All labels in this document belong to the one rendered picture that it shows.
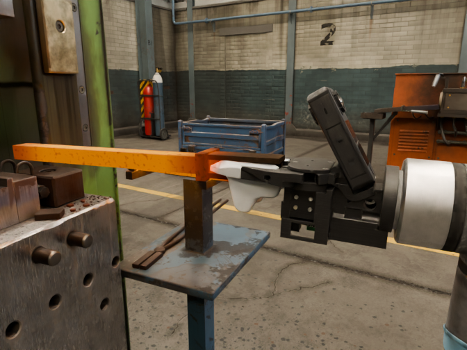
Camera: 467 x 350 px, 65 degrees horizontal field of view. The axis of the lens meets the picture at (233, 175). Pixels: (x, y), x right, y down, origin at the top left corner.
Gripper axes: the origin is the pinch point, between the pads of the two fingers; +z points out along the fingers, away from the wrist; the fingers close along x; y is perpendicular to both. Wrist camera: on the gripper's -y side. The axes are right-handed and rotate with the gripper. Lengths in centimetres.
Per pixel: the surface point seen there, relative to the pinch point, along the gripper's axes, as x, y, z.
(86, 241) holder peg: 8.3, 20.1, 31.2
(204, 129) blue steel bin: 359, 45, 179
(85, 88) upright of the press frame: 37, -7, 56
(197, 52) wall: 823, -85, 428
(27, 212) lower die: 4.6, 14.8, 41.3
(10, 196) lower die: 1.8, 11.0, 41.4
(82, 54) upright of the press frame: 37, -16, 56
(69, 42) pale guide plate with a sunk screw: 31, -18, 54
